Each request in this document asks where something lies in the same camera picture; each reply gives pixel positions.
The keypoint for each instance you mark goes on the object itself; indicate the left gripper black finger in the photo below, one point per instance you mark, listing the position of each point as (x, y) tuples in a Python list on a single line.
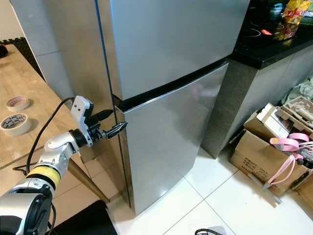
[(116, 130), (102, 116)]

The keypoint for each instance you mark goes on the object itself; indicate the tape roll printed core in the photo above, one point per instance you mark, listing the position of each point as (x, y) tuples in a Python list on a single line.
[(15, 131)]

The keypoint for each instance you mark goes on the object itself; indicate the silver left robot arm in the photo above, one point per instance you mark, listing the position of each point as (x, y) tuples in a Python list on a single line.
[(29, 210)]

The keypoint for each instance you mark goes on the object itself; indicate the black mat with white stripe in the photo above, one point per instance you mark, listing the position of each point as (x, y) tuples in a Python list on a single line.
[(83, 220)]

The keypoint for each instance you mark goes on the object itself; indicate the light wooden table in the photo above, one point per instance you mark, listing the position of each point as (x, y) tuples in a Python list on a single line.
[(19, 73)]

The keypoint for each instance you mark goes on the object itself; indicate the silver freezer compartment door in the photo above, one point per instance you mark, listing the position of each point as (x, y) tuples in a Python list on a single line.
[(171, 44)]

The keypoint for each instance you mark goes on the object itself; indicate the orange and black tool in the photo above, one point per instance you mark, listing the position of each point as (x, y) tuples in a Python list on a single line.
[(3, 49)]

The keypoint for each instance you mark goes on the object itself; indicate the grey kitchen cabinet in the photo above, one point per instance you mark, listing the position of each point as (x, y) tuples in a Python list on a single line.
[(249, 103)]

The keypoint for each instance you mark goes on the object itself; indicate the printed brown cardboard box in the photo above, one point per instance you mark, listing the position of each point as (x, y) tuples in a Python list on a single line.
[(254, 156)]

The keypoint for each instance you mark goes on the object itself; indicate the cardboard box with white items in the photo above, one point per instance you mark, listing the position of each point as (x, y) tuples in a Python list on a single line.
[(266, 120)]

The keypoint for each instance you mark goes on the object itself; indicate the pink plastic hanger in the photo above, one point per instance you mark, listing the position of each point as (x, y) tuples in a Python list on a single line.
[(286, 143)]

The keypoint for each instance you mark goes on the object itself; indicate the black kitchen countertop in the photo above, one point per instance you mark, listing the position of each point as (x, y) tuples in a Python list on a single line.
[(264, 44)]

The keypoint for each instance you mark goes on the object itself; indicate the grey cloth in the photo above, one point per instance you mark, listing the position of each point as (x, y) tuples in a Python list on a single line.
[(304, 90)]

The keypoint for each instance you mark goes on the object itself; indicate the yellow snack packet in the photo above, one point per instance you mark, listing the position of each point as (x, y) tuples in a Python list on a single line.
[(296, 14)]

